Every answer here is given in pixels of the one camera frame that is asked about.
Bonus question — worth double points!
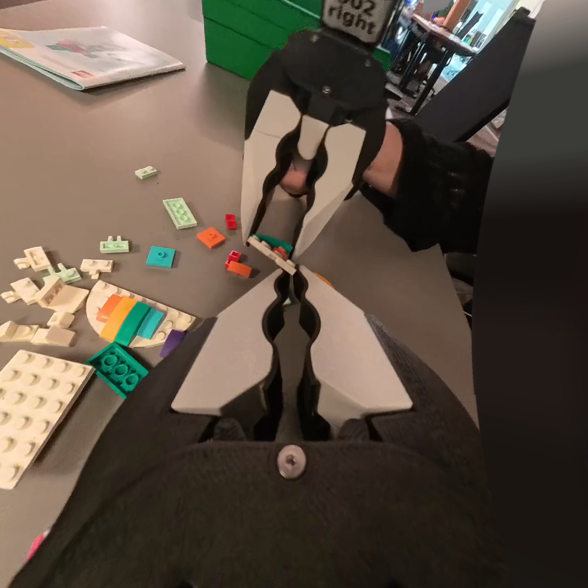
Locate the pile of small white pieces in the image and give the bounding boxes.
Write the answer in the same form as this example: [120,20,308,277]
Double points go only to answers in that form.
[0,246,115,347]

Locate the person's right hand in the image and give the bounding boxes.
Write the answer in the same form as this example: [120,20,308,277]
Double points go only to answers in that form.
[279,153,319,199]

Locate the small purple lego piece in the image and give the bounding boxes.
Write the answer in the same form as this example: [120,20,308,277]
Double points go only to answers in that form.
[159,328,187,359]

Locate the long teal lego plate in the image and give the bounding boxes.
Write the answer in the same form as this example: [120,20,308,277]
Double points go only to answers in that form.
[85,342,150,399]

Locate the white and pink lego piece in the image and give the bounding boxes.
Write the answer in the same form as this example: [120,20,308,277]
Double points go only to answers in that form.
[25,528,50,563]

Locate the green plastic bin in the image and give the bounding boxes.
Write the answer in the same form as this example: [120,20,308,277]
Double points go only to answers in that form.
[202,0,391,79]

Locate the black angled panel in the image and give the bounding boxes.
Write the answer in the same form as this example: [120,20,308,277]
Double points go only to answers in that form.
[411,7,537,144]

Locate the person's right forearm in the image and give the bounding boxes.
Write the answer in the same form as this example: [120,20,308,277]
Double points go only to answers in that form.
[360,119,494,253]

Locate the white lego slope piece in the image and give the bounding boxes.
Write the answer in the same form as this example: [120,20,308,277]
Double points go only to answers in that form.
[36,277,90,314]

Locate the rainbow lego plate assembly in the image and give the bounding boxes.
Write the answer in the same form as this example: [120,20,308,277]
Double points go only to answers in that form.
[247,233,298,276]
[86,280,197,349]

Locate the large white lego brick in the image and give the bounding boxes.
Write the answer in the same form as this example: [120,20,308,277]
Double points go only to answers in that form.
[0,349,96,491]

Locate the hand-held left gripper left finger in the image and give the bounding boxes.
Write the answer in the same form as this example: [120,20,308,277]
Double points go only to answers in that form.
[171,270,283,430]

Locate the lego instruction booklet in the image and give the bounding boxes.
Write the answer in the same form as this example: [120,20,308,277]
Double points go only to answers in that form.
[0,26,186,91]

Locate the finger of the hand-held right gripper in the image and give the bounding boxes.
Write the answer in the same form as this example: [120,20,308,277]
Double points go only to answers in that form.
[293,123,369,262]
[241,89,305,249]

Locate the large mint lego plate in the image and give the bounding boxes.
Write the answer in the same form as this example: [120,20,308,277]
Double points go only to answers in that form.
[162,198,198,230]

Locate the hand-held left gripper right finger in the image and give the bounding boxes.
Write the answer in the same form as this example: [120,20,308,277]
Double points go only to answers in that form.
[294,266,414,435]

